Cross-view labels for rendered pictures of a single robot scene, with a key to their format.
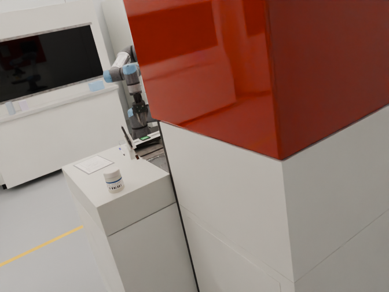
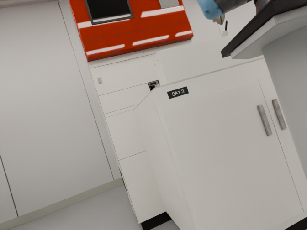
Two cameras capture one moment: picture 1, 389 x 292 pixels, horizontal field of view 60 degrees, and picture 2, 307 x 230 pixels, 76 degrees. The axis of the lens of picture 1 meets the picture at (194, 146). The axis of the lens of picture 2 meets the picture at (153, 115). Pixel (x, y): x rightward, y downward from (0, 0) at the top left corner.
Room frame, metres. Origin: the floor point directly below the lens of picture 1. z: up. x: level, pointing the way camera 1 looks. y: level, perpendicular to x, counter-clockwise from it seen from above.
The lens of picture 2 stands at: (2.99, 0.07, 0.69)
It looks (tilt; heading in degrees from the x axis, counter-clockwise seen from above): 2 degrees up; 195
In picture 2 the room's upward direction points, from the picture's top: 18 degrees counter-clockwise
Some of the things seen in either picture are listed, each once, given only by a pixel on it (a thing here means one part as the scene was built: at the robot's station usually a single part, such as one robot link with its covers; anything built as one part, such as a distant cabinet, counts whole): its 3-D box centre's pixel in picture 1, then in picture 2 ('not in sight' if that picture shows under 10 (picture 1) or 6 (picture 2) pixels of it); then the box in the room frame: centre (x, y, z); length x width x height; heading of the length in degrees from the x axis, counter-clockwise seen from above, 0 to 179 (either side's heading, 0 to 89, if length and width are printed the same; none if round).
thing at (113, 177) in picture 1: (113, 179); not in sight; (1.34, 0.37, 1.01); 0.07 x 0.07 x 0.10
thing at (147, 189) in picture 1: (113, 182); not in sight; (1.57, 0.44, 0.89); 0.62 x 0.35 x 0.14; 30
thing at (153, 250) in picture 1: (182, 232); (237, 144); (1.73, 0.18, 0.41); 0.96 x 0.64 x 0.82; 120
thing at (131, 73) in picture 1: (131, 74); not in sight; (1.93, 0.27, 1.36); 0.09 x 0.08 x 0.11; 174
